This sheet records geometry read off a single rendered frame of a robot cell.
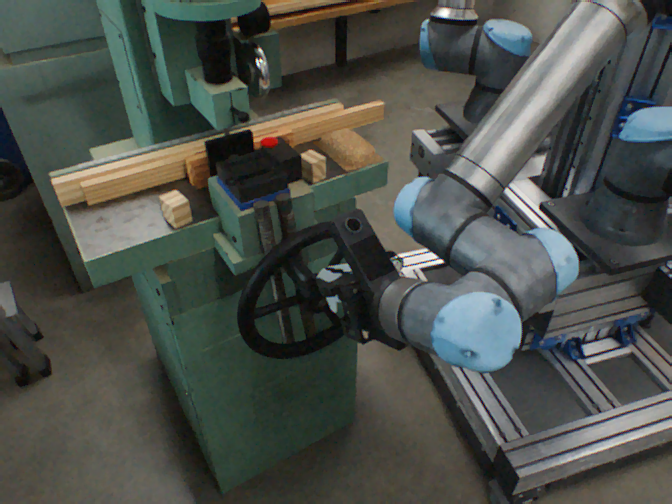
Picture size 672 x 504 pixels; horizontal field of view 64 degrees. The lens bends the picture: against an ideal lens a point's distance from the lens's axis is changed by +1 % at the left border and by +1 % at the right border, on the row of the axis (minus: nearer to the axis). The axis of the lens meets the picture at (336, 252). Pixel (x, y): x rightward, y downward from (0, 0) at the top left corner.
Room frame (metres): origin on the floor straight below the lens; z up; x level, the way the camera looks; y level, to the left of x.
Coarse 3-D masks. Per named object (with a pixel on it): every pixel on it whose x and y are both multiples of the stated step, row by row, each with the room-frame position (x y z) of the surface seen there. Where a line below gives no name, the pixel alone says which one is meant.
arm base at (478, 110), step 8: (480, 88) 1.30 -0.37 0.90; (488, 88) 1.28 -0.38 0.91; (472, 96) 1.31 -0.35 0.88; (480, 96) 1.29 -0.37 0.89; (488, 96) 1.28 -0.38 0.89; (496, 96) 1.27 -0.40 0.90; (464, 104) 1.34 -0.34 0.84; (472, 104) 1.30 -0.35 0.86; (480, 104) 1.28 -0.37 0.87; (488, 104) 1.27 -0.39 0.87; (464, 112) 1.32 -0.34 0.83; (472, 112) 1.29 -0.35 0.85; (480, 112) 1.27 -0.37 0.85; (472, 120) 1.28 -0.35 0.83; (480, 120) 1.26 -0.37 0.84
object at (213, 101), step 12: (192, 72) 0.99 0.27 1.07; (192, 84) 0.97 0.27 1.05; (204, 84) 0.93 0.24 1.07; (216, 84) 0.93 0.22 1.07; (228, 84) 0.93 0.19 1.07; (240, 84) 0.93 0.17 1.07; (192, 96) 0.99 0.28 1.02; (204, 96) 0.92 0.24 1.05; (216, 96) 0.89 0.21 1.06; (228, 96) 0.90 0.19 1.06; (240, 96) 0.92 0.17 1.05; (204, 108) 0.93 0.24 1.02; (216, 108) 0.89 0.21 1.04; (228, 108) 0.90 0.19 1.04; (240, 108) 0.91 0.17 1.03; (216, 120) 0.89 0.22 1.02; (228, 120) 0.90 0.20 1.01
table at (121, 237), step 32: (384, 160) 0.95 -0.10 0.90; (160, 192) 0.84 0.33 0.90; (192, 192) 0.84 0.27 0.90; (320, 192) 0.87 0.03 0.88; (352, 192) 0.91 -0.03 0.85; (96, 224) 0.74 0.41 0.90; (128, 224) 0.74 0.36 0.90; (160, 224) 0.74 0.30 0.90; (192, 224) 0.74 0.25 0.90; (96, 256) 0.65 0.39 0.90; (128, 256) 0.67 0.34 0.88; (160, 256) 0.70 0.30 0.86; (224, 256) 0.70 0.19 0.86; (256, 256) 0.69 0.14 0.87
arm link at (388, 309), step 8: (400, 280) 0.45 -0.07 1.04; (408, 280) 0.44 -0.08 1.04; (416, 280) 0.44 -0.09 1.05; (424, 280) 0.44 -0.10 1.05; (392, 288) 0.44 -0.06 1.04; (400, 288) 0.43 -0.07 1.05; (408, 288) 0.42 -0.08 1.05; (384, 296) 0.43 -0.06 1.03; (392, 296) 0.42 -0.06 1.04; (400, 296) 0.41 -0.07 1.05; (384, 304) 0.42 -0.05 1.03; (392, 304) 0.41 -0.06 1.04; (384, 312) 0.41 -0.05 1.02; (392, 312) 0.40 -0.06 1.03; (384, 320) 0.41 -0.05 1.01; (392, 320) 0.40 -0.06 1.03; (384, 328) 0.41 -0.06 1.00; (392, 328) 0.40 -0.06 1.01; (392, 336) 0.40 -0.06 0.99; (400, 336) 0.39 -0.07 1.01
